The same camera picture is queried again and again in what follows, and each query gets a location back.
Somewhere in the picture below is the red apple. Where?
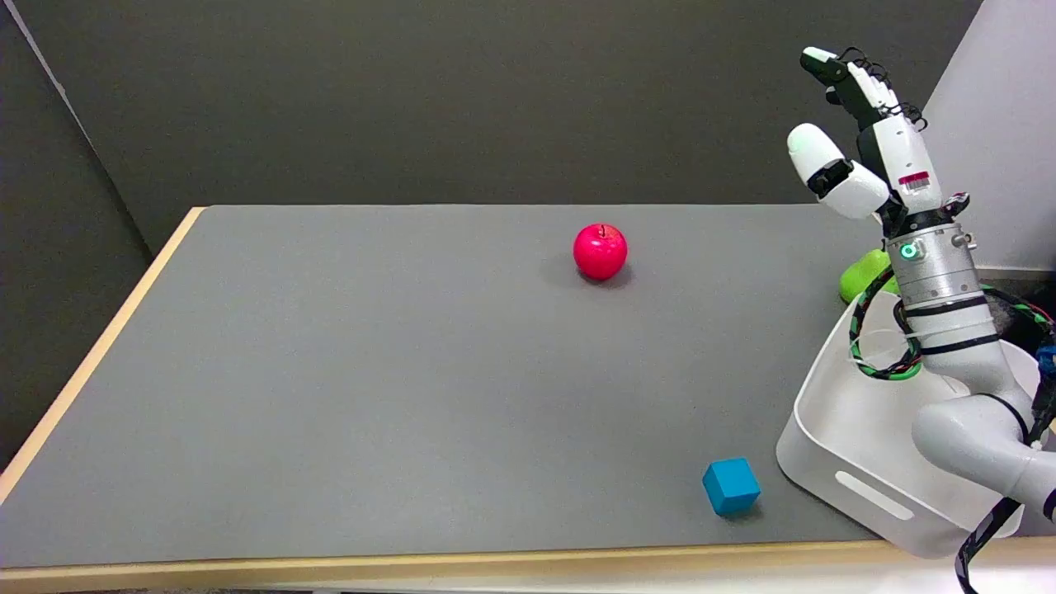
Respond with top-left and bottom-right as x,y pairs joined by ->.
573,223 -> 629,282

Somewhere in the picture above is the black braided cable bundle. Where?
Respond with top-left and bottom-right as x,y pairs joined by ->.
848,266 -> 1056,594

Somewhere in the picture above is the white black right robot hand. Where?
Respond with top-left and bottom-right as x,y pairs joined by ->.
786,46 -> 971,237

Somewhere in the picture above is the blue cube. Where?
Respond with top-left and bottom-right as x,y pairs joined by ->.
702,458 -> 761,518

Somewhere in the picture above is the green pear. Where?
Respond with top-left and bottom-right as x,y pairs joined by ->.
839,248 -> 900,304

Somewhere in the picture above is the white plastic bin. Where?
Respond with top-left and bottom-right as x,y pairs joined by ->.
775,290 -> 1049,560

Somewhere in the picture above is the grey table mat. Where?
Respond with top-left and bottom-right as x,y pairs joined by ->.
0,204 -> 1056,570

